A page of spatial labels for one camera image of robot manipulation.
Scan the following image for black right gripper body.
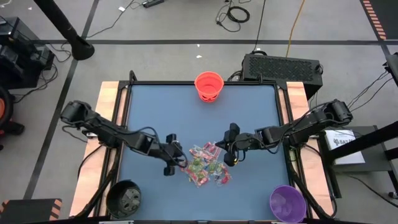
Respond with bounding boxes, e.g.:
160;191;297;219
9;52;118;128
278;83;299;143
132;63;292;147
221;132;256;167

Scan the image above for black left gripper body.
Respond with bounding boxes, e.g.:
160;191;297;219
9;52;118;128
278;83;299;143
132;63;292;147
154;142;188;177

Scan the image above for clear wrapper red-green print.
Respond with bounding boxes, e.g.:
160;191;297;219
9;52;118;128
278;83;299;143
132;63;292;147
207;161;223;175

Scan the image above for red stick candy clear wrapper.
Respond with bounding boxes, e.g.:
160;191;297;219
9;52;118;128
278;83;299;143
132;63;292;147
204;141;222;156

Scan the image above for red wrapped candy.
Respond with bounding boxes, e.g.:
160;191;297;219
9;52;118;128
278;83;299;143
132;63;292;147
219;172;233;187

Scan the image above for long red licorice stick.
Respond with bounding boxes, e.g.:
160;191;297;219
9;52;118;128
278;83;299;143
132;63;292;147
183;166;201;185

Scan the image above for red gummy clear wrapper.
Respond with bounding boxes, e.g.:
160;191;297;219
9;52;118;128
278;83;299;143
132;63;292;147
195;176;210;188

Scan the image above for blue-grey table mat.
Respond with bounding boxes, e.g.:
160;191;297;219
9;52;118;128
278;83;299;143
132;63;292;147
111;84;298;221

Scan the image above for orange pumpkin face bucket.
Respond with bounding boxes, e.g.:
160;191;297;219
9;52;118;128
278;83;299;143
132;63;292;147
193;71;225;103

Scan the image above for black skull print bucket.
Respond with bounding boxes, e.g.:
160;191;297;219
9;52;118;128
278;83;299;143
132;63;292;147
105;179;142;219

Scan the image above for purple plastic bucket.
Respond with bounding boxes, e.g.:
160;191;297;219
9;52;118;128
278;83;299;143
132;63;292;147
269;184;308;224

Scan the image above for black perforated computer case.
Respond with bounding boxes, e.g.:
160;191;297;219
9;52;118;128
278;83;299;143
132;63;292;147
241;52;324;101

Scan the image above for white printed booklet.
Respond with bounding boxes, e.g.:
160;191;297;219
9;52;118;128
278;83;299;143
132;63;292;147
324;128;367;166

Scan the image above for black diagonal beam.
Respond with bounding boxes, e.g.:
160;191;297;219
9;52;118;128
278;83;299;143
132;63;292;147
328;120;398;162

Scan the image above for black side table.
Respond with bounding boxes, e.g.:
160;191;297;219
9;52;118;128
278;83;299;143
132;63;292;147
316;124;398;200

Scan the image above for black power strip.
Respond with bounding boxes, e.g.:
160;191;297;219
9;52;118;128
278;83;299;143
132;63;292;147
142;0;165;9

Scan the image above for black pole stand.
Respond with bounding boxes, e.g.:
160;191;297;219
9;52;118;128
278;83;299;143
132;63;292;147
32;0;96;62

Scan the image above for orange black machine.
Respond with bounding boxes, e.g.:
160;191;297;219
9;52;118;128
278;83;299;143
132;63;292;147
0;85;26;152

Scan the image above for black equipment rack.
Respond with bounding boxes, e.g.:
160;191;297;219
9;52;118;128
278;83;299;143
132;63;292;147
0;16;57;90

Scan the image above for black mat orange stripes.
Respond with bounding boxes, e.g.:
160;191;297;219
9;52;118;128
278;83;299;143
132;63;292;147
359;0;398;41

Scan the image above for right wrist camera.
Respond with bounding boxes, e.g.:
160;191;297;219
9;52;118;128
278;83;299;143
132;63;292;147
229;122;241;141

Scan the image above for black aluminium table frame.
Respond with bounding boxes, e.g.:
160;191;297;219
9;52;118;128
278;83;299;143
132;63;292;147
73;70;339;224

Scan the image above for black hanging cable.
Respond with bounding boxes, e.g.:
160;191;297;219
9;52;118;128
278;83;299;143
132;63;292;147
251;0;267;53

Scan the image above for yellow cable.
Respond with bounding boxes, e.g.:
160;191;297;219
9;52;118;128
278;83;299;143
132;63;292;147
285;0;307;58

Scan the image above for coiled black cable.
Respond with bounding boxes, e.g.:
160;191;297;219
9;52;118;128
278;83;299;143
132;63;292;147
215;0;251;34

